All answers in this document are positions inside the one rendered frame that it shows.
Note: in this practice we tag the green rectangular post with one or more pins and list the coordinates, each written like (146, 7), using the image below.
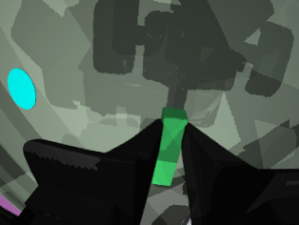
(170, 147)

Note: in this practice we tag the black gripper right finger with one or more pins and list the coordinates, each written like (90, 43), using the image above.
(222, 188)

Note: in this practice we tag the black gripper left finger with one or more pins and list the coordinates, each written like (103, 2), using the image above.
(121, 176)

